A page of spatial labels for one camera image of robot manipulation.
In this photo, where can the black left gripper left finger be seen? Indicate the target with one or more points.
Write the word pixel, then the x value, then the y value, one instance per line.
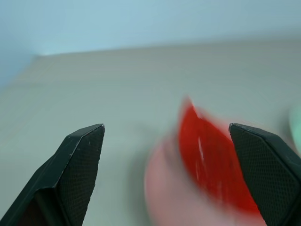
pixel 70 169

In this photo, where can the pink plate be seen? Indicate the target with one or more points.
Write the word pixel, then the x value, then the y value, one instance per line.
pixel 174 188

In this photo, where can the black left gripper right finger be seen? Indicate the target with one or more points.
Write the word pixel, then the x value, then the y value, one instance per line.
pixel 268 169

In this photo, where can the green plate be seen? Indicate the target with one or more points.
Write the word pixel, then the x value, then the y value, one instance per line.
pixel 295 124

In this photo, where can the red chili pepper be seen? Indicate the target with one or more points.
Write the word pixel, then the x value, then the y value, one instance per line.
pixel 207 160

